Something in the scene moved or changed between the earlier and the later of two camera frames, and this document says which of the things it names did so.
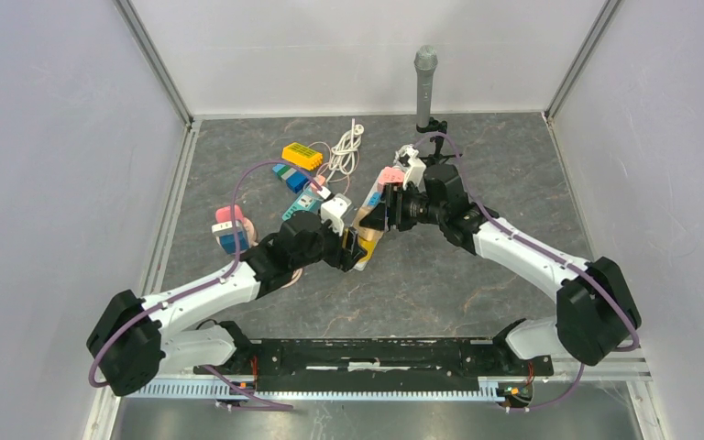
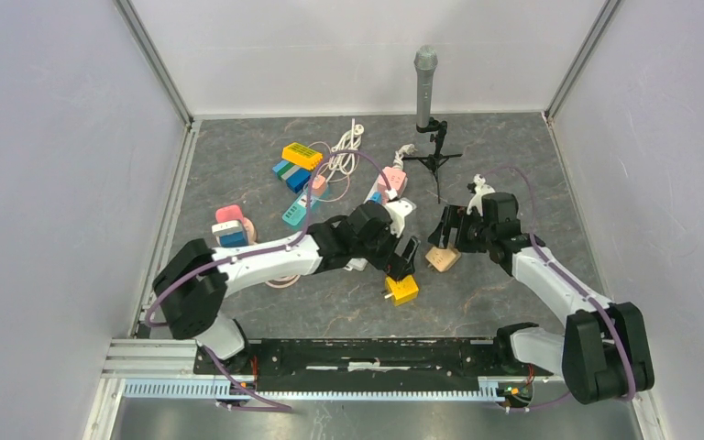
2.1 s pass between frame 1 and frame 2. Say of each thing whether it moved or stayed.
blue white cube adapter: stayed
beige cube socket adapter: moved
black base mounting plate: stayed
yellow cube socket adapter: moved
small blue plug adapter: stayed
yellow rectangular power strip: stayed
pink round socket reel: stayed
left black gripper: moved
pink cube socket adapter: stayed
